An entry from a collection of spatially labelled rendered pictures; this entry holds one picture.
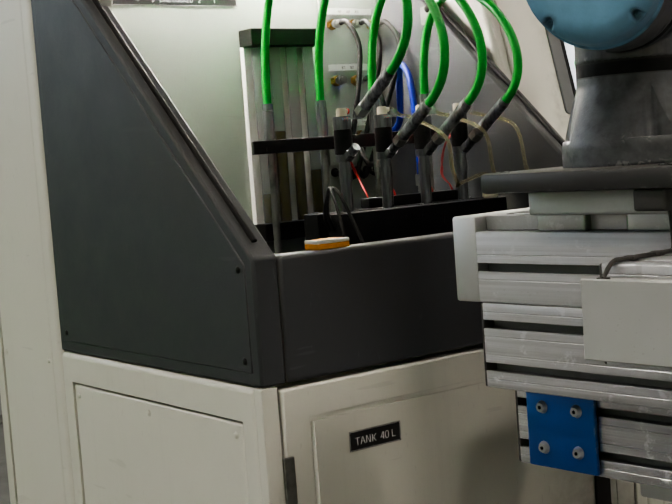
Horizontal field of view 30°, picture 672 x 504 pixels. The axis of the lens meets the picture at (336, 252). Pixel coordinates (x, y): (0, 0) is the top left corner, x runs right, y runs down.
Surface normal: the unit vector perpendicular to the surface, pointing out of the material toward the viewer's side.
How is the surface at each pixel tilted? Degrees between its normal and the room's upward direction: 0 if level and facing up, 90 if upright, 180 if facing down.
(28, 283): 90
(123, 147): 90
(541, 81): 76
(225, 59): 90
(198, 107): 90
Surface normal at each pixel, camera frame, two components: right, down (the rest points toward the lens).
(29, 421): -0.80, 0.11
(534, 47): 0.56, -0.22
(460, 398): 0.60, 0.02
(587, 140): -0.81, -0.20
